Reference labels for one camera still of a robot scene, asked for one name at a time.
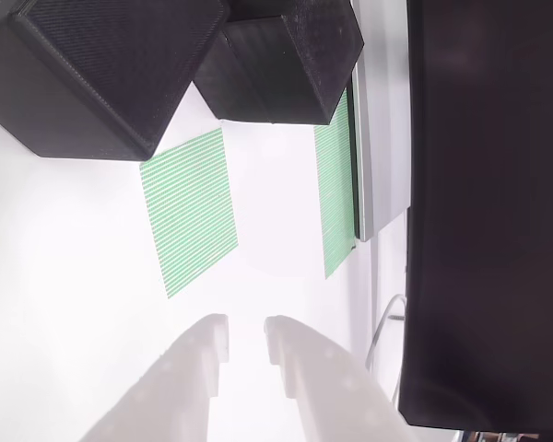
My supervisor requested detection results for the black cube with seam line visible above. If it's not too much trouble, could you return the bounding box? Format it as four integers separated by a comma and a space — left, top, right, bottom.
193, 0, 365, 126

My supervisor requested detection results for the plain black cube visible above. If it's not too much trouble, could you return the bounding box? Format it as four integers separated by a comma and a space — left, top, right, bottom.
0, 0, 231, 162

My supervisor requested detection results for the green striped square patch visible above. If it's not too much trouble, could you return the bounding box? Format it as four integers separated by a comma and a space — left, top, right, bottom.
139, 127, 239, 300

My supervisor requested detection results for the green striped paper strip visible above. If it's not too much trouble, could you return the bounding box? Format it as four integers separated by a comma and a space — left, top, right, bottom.
313, 87, 357, 280

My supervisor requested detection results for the black curved monitor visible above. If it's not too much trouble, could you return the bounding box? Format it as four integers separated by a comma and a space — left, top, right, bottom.
397, 0, 553, 427

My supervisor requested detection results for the silver metal bar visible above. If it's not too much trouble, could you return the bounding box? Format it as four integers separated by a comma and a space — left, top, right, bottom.
347, 0, 410, 243

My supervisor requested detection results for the white cable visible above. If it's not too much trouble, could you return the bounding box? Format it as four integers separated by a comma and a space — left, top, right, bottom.
367, 294, 407, 401

